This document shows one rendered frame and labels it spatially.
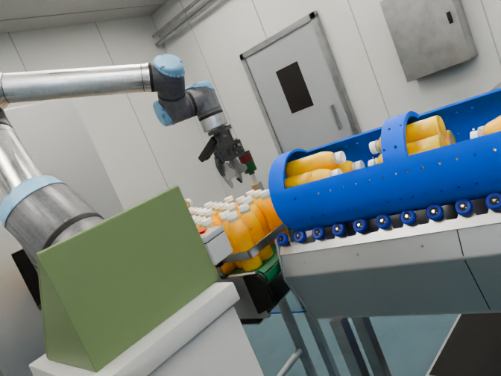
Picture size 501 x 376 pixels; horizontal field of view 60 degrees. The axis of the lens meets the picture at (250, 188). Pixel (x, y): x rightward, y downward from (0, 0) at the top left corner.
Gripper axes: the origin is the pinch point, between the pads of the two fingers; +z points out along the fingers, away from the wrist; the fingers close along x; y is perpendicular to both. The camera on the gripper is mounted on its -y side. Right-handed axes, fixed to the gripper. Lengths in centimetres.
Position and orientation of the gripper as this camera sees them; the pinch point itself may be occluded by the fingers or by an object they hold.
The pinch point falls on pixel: (234, 182)
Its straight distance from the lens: 157.9
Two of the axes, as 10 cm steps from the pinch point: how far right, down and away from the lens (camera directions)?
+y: 7.5, -2.2, -6.3
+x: 5.4, -3.4, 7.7
